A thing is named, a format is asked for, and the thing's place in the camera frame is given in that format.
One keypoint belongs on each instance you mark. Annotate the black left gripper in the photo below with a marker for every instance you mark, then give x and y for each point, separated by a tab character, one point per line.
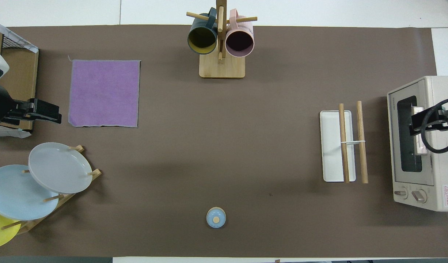
19	111

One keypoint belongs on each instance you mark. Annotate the brown table mat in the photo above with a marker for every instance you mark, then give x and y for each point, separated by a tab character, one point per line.
224	146

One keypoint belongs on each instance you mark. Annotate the white marbled cloth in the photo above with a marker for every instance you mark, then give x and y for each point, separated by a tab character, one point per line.
8	131
15	38

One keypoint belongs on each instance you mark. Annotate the dark teal mug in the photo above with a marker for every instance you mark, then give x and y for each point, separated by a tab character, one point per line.
202	38

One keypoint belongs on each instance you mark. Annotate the pink mug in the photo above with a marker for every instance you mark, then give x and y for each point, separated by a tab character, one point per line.
240	40

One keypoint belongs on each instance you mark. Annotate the beige toaster oven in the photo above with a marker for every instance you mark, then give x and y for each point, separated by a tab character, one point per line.
436	190

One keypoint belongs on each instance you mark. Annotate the light blue plate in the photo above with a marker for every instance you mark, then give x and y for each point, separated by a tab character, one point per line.
15	193

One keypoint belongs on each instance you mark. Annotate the white rack with wooden bars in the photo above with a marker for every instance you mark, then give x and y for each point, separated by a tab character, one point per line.
331	146

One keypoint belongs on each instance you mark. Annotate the wooden mug tree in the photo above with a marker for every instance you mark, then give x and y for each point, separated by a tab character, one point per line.
222	67

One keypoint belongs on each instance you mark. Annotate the blue call bell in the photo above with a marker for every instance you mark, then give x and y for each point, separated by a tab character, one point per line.
216	217

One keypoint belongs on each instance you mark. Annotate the yellow plate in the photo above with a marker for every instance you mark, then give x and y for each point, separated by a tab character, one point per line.
1	233

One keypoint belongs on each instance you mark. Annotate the grey plate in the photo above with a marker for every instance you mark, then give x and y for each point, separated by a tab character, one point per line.
59	168

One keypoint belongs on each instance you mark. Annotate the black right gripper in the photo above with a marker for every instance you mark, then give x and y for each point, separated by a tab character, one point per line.
445	118

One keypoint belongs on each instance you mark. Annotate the purple towel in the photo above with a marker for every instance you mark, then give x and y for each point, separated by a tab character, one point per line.
104	93

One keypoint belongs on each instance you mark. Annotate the wooden shelf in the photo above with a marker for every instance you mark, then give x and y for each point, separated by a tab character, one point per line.
23	80

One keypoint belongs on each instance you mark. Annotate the wooden plate rack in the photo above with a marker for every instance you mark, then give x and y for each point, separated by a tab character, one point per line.
63	201

